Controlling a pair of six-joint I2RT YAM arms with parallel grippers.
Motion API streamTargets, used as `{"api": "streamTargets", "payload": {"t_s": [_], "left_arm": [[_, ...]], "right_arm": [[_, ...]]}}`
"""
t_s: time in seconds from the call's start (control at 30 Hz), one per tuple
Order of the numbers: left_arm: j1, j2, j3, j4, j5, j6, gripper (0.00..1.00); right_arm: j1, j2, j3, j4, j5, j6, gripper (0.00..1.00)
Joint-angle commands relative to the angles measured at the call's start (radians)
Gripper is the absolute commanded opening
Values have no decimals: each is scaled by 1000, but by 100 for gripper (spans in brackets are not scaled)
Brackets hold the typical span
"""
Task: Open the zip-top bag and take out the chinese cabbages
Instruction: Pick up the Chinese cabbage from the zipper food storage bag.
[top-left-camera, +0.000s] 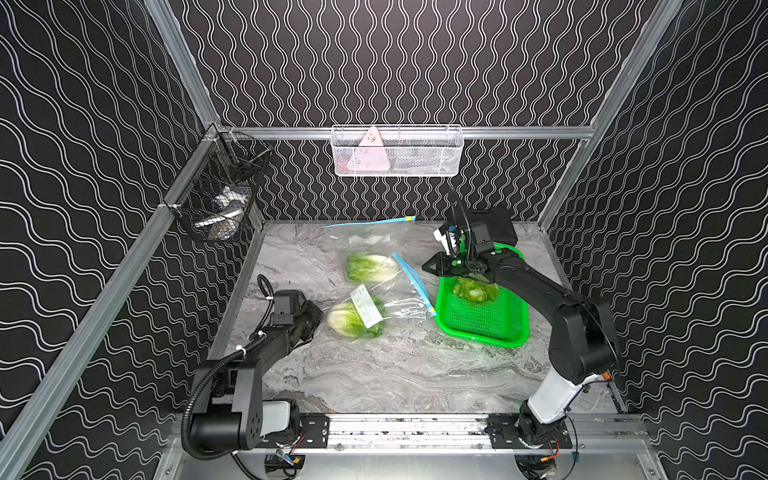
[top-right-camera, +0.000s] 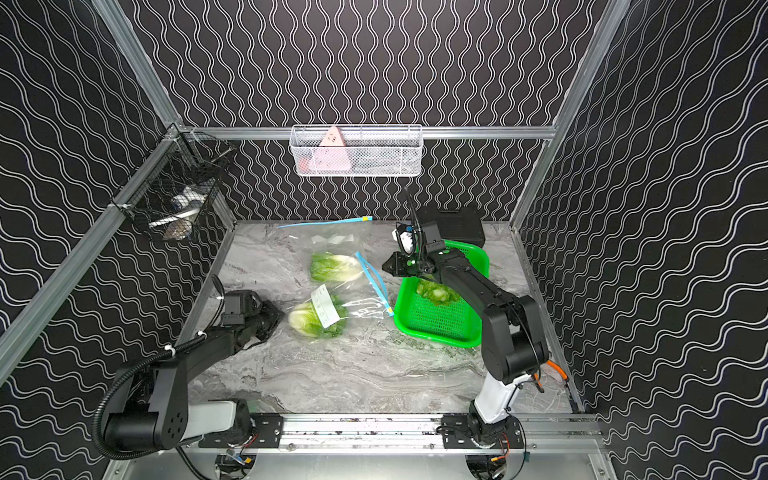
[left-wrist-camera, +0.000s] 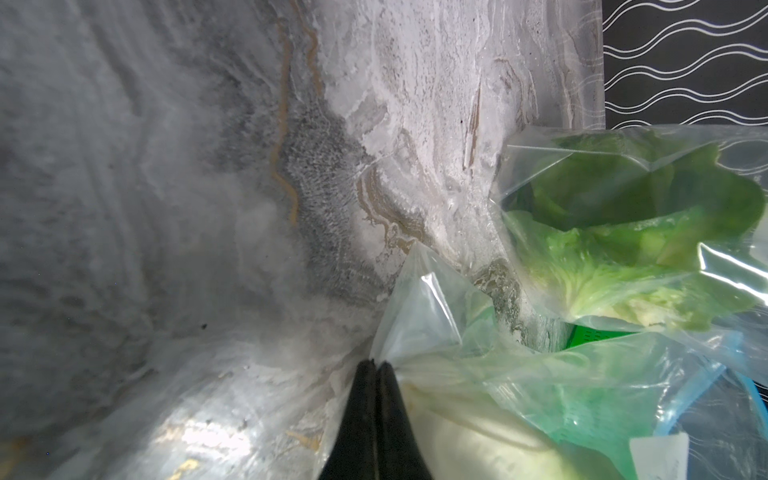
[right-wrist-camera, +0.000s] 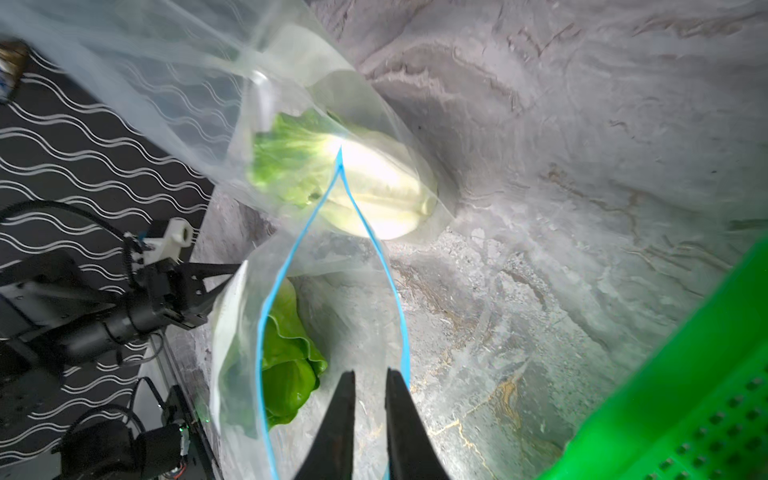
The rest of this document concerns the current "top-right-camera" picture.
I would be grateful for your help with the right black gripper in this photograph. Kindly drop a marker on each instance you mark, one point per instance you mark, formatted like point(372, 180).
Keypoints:
point(395, 268)

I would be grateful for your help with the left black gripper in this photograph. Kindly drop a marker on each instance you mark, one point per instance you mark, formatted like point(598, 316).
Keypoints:
point(267, 315)

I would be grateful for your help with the black plastic case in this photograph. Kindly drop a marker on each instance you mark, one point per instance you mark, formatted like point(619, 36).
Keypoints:
point(463, 225)

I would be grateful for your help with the crumpled items in black basket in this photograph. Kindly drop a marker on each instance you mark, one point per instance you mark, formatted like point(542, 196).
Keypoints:
point(178, 224)

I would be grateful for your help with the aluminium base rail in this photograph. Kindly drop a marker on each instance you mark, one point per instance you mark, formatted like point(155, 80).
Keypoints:
point(410, 434)

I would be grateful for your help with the pink triangular packet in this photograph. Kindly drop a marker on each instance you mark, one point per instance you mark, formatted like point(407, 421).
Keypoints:
point(331, 155)

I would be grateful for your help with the cabbage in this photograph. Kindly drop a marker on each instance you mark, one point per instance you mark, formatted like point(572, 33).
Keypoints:
point(335, 268)
point(305, 319)
point(437, 294)

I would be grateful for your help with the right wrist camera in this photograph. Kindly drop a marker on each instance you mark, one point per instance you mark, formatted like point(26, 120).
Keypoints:
point(406, 237)

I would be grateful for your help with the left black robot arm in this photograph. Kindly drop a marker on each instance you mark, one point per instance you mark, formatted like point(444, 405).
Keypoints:
point(147, 407)

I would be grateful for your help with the black wire wall basket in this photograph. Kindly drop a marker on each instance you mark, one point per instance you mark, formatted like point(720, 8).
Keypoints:
point(197, 160)

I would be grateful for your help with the green plastic basket tray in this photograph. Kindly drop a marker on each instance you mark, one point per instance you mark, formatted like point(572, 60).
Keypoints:
point(456, 324)

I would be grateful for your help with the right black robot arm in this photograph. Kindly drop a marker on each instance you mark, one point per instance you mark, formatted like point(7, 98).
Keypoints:
point(513, 342)

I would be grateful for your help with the clear zip-top bag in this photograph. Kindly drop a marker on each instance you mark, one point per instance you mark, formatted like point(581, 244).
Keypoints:
point(366, 298)
point(345, 236)

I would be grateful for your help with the white wire wall basket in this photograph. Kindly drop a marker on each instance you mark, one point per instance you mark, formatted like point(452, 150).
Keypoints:
point(375, 150)

